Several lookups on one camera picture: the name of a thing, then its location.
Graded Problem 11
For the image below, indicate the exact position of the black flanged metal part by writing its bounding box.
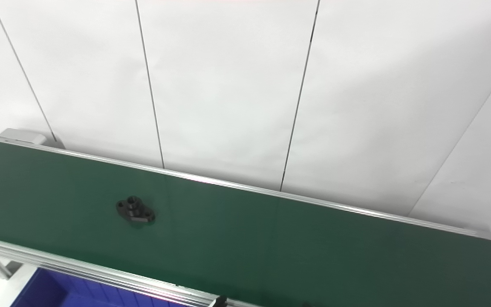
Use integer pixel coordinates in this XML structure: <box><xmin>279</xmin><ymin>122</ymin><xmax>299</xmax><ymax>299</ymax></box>
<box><xmin>116</xmin><ymin>196</ymin><xmax>156</xmax><ymax>225</ymax></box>

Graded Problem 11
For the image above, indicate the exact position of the blue plastic bin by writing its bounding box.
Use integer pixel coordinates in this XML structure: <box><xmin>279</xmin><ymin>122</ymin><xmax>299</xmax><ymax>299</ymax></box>
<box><xmin>10</xmin><ymin>267</ymin><xmax>186</xmax><ymax>307</ymax></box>

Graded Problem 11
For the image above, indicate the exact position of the grey conveyor end cover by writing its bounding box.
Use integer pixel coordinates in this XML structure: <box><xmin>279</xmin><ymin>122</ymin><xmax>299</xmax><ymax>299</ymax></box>
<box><xmin>0</xmin><ymin>128</ymin><xmax>48</xmax><ymax>147</ymax></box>

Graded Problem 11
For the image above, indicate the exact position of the green conveyor belt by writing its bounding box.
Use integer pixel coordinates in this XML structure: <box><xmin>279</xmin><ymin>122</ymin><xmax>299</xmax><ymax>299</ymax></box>
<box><xmin>0</xmin><ymin>136</ymin><xmax>491</xmax><ymax>307</ymax></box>
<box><xmin>0</xmin><ymin>142</ymin><xmax>491</xmax><ymax>307</ymax></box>

